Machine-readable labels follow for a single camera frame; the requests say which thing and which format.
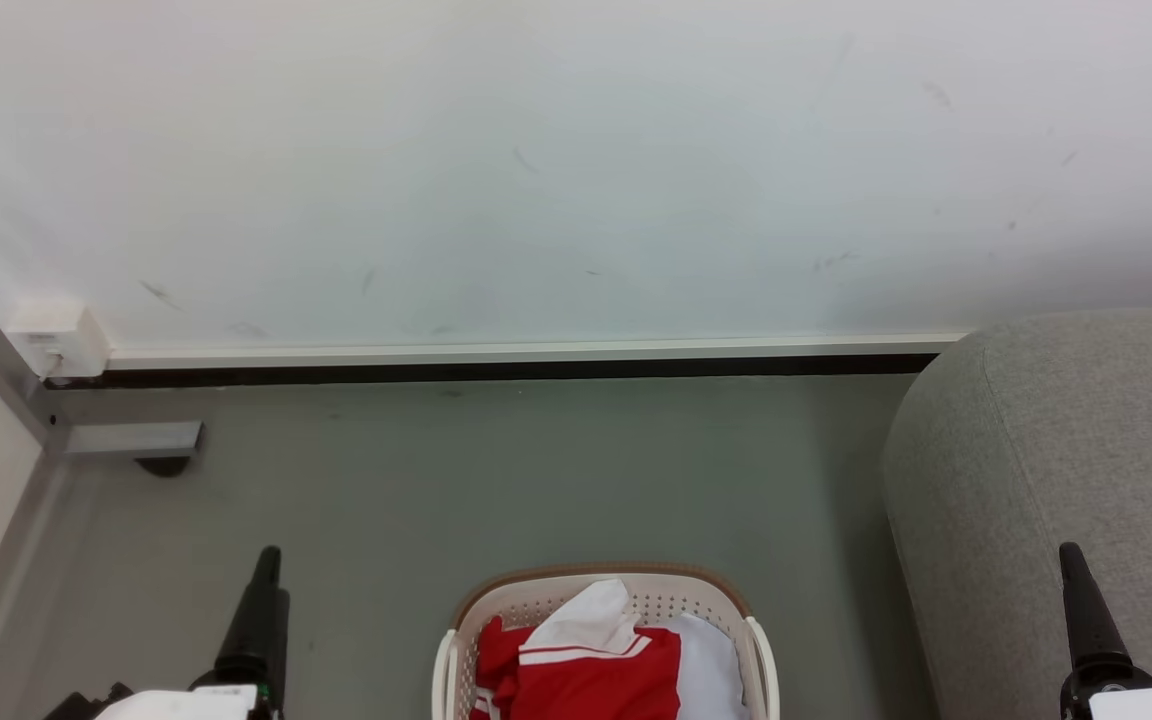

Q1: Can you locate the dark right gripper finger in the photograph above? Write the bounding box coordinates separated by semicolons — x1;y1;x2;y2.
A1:
1058;542;1152;693

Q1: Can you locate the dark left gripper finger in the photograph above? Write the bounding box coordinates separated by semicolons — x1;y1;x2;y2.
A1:
274;588;291;717
214;545;283;691

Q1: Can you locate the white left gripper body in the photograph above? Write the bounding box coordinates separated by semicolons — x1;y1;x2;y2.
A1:
96;682;279;720

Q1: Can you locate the red white sports garment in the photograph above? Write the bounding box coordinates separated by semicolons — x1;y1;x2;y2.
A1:
470;579;683;720

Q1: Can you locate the grey fabric sofa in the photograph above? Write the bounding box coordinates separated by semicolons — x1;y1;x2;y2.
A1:
881;305;1152;720

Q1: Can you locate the cream plastic laundry basket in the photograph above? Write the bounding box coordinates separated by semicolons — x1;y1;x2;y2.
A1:
431;563;781;720

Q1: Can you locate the plain white garment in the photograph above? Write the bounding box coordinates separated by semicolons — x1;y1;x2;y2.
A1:
662;613;749;720

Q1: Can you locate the grey metal frame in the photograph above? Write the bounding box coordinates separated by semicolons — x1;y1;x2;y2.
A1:
0;248;205;720

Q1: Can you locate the white wall junction box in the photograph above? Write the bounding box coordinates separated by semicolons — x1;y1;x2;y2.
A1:
6;298;113;380

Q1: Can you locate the white wall cable duct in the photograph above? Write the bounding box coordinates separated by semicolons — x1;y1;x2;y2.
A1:
106;334;969;372

